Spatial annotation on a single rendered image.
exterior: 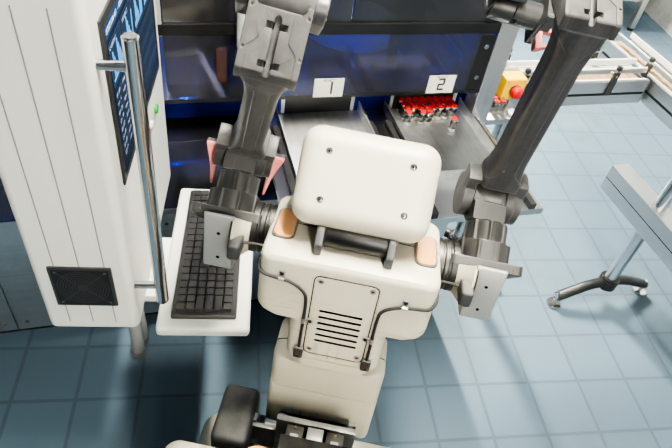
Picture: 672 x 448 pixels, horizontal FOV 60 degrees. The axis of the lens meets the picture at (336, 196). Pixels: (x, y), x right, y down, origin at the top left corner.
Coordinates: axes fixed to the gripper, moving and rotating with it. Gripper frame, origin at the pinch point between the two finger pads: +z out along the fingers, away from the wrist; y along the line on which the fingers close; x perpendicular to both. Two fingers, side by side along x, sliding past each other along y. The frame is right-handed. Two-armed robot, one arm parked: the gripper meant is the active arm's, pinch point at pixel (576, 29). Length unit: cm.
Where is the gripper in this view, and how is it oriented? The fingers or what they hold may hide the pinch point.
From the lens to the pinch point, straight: 138.0
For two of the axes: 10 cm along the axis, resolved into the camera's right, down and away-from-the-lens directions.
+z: 9.6, 2.4, 1.0
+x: -1.9, 9.2, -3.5
